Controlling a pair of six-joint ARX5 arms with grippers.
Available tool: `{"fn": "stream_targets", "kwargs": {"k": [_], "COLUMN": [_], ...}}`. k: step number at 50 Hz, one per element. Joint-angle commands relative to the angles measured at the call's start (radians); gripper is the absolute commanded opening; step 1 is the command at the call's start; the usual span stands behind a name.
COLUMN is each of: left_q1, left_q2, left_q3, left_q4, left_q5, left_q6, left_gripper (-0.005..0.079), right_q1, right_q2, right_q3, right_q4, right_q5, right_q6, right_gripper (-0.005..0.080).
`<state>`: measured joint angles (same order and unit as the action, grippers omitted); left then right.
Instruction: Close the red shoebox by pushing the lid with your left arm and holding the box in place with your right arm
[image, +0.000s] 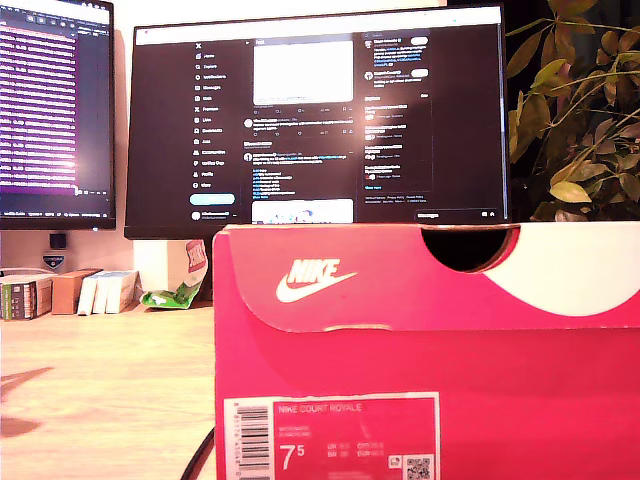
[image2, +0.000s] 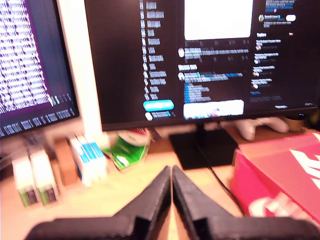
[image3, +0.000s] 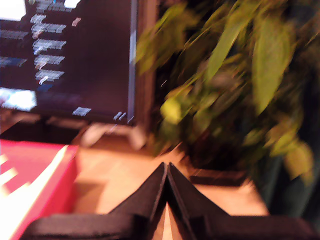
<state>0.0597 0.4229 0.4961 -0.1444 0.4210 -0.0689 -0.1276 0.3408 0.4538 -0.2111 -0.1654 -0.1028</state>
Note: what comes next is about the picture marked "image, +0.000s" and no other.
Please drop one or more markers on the dark shield badge sticker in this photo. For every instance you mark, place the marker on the dark shield badge sticker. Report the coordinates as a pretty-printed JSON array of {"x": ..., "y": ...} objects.
[{"x": 53, "y": 262}]

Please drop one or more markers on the computer monitor with purple text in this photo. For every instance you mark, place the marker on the computer monitor with purple text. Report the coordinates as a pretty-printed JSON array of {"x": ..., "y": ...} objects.
[{"x": 45, "y": 100}]

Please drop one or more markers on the white small box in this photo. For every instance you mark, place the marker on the white small box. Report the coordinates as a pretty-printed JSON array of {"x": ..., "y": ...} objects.
[
  {"x": 121, "y": 292},
  {"x": 86, "y": 297},
  {"x": 101, "y": 297}
]

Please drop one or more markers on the green leafy potted plant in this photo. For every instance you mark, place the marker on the green leafy potted plant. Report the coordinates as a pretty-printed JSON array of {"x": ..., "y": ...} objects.
[{"x": 575, "y": 150}]

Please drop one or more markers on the brown cardboard box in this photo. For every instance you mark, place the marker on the brown cardboard box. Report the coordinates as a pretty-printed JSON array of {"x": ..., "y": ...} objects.
[{"x": 65, "y": 292}]

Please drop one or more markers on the red Nike shoebox with lid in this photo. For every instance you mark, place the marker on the red Nike shoebox with lid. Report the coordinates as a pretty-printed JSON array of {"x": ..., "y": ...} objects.
[{"x": 425, "y": 360}]

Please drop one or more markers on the wide computer monitor dark screen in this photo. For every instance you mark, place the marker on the wide computer monitor dark screen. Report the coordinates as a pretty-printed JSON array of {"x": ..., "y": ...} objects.
[{"x": 450, "y": 125}]

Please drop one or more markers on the green and white snack bag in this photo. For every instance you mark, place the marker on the green and white snack bag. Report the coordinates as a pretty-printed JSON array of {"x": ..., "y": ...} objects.
[{"x": 175, "y": 295}]

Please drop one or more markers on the black monitor mount block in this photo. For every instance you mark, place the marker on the black monitor mount block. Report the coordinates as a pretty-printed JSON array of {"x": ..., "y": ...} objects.
[{"x": 58, "y": 241}]

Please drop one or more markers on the green printed box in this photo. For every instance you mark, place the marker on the green printed box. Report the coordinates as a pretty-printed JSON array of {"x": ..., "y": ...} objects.
[{"x": 20, "y": 299}]

